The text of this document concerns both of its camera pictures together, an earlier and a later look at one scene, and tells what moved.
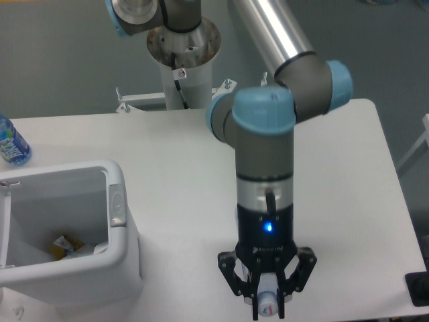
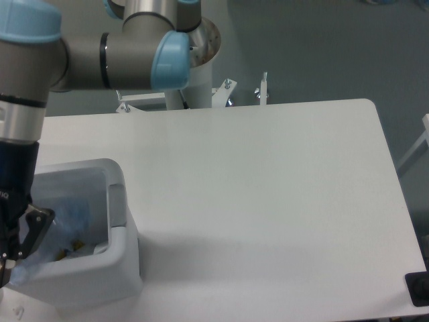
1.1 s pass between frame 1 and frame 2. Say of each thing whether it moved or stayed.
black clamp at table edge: stayed
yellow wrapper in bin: stayed
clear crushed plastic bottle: moved
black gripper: moved
